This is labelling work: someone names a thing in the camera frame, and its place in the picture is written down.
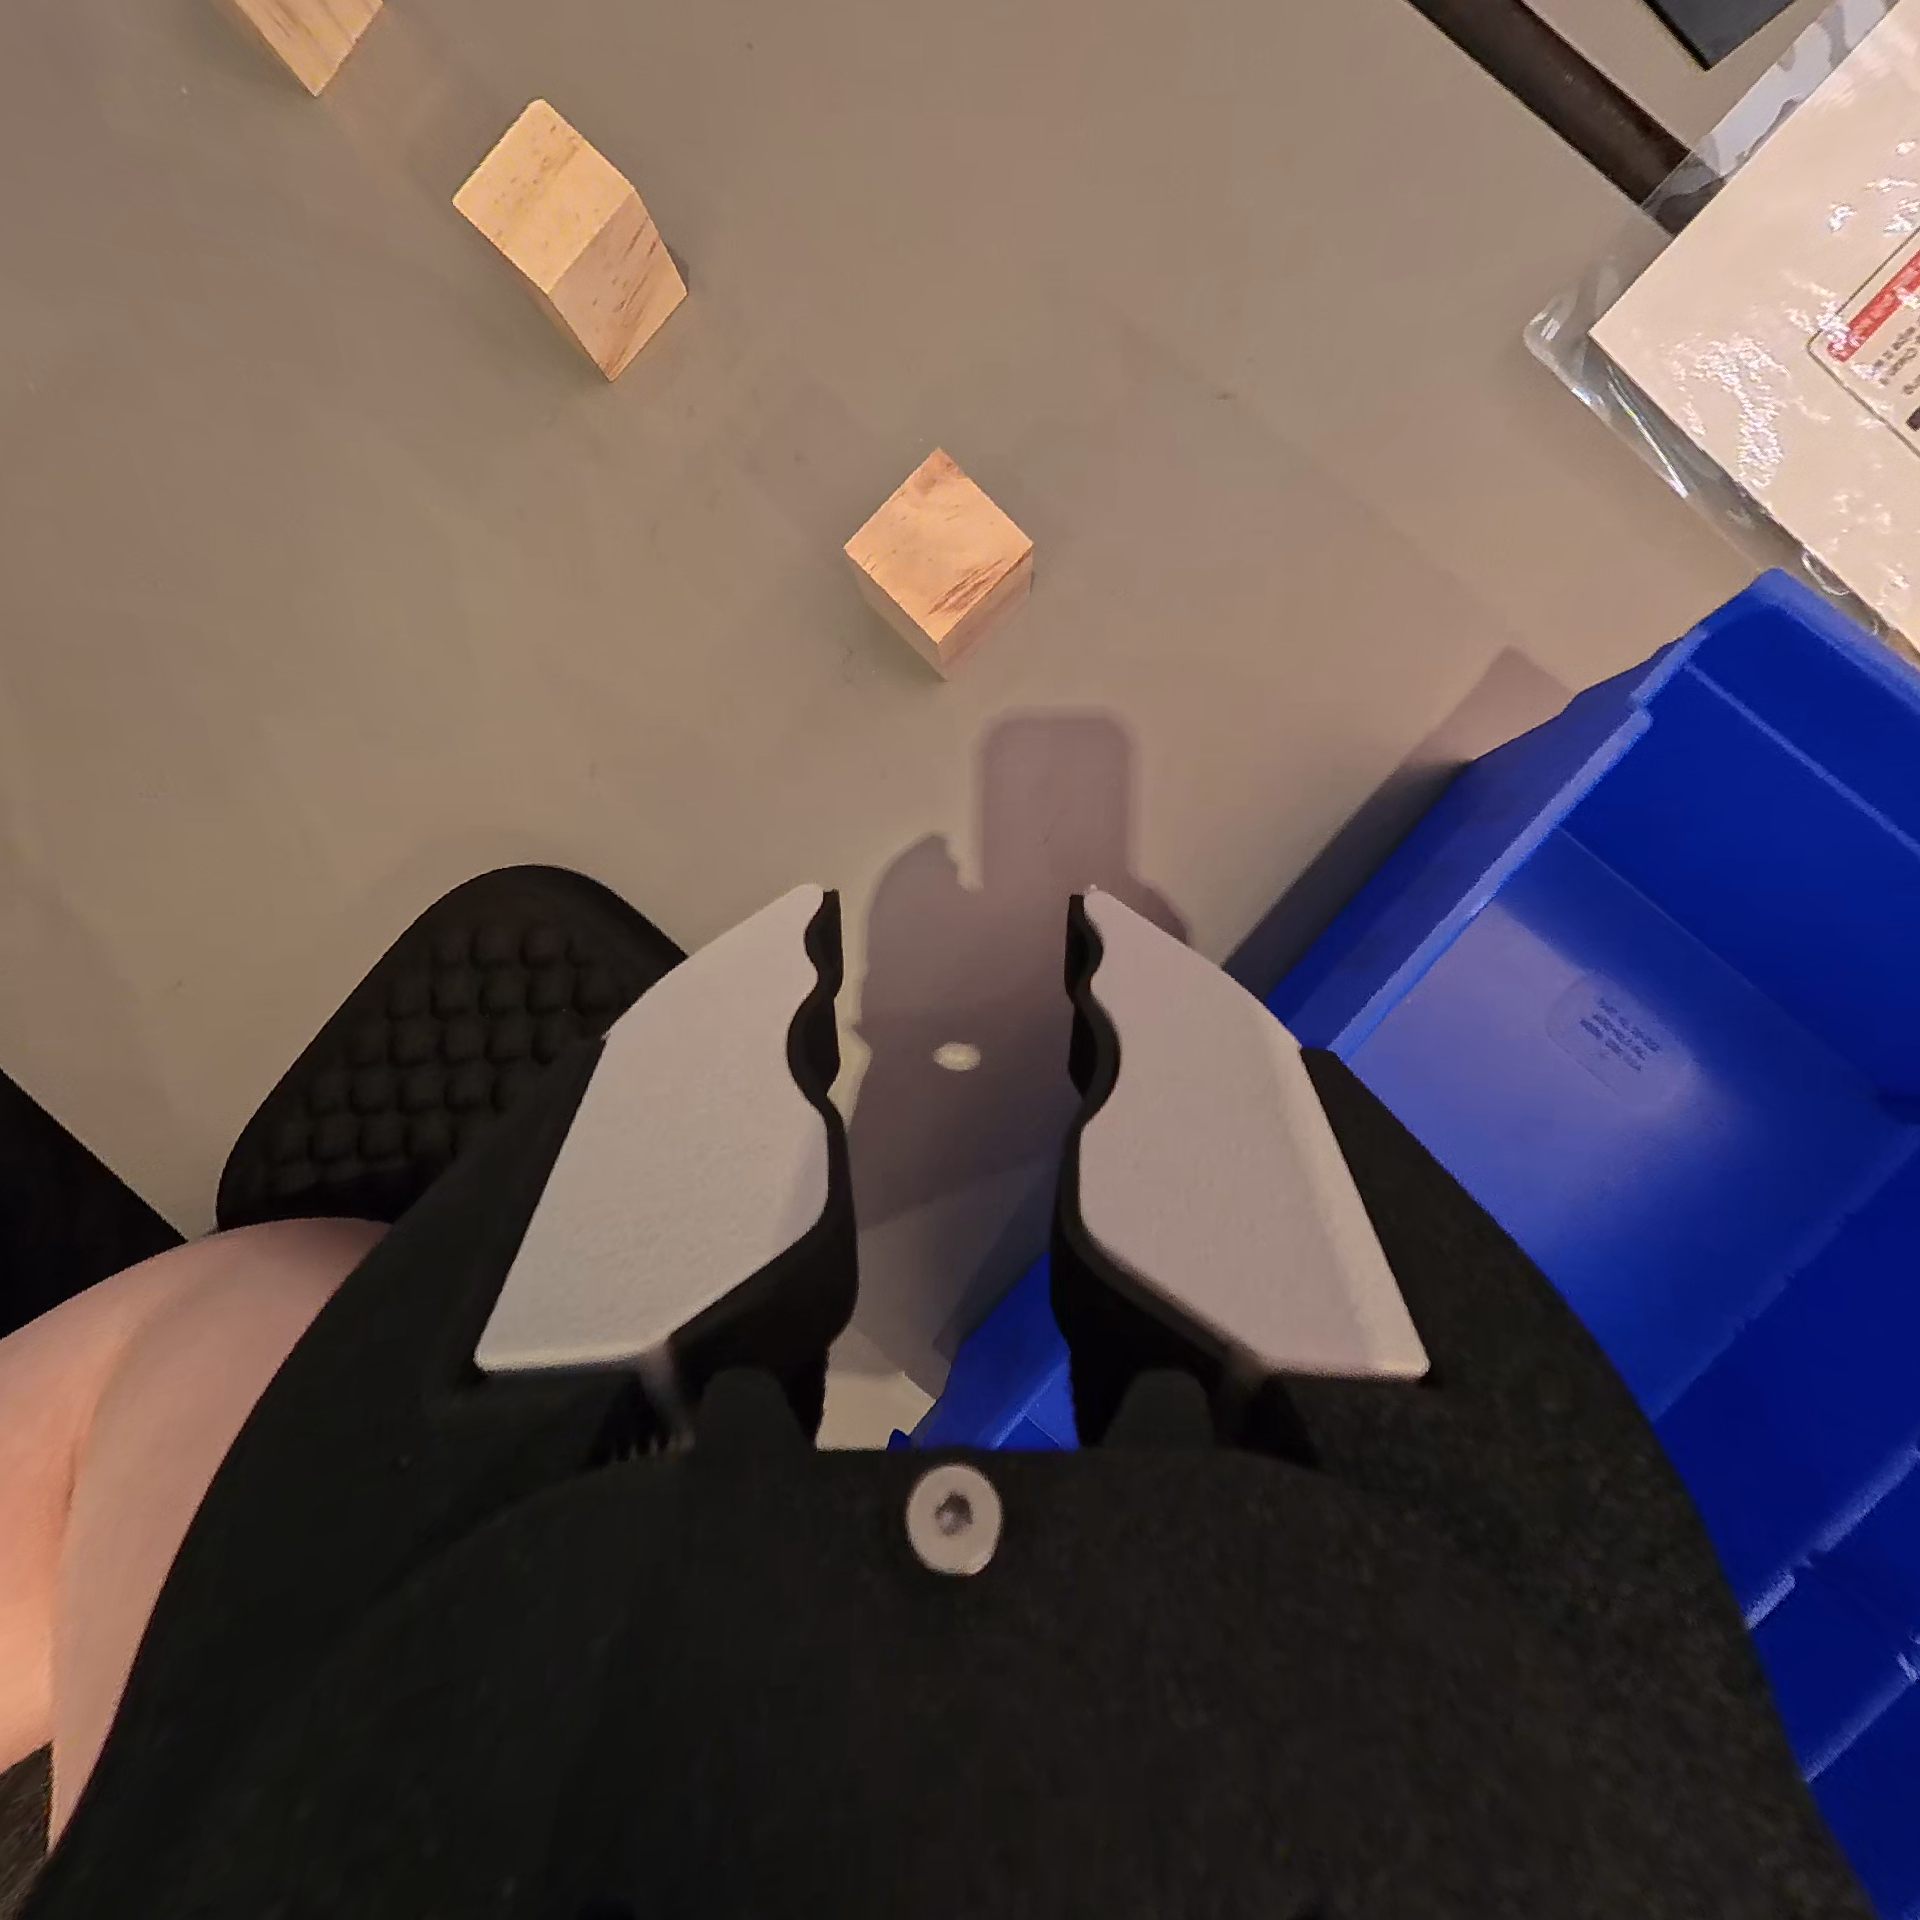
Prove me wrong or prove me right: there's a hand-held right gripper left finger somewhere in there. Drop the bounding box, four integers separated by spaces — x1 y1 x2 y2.
476 887 857 1453

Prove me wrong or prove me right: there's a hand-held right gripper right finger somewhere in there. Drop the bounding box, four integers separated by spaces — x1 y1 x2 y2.
1053 890 1430 1453

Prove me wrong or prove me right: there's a blue plastic bin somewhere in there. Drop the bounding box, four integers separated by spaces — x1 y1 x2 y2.
884 568 1920 1920

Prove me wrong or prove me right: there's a wooden cube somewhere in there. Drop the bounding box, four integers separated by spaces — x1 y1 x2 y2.
209 0 385 94
453 99 690 380
843 446 1039 681

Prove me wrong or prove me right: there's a black textured cushion pad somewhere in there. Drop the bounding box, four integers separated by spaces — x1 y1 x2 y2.
212 862 692 1235

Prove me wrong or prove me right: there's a person's leg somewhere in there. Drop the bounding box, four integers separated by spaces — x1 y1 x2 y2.
0 1216 393 1846

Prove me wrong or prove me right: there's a laminated paper sheet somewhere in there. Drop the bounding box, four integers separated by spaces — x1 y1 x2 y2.
1524 0 1920 662

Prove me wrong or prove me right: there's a black rectangular desk plate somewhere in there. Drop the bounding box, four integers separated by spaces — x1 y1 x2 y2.
1641 0 1802 69

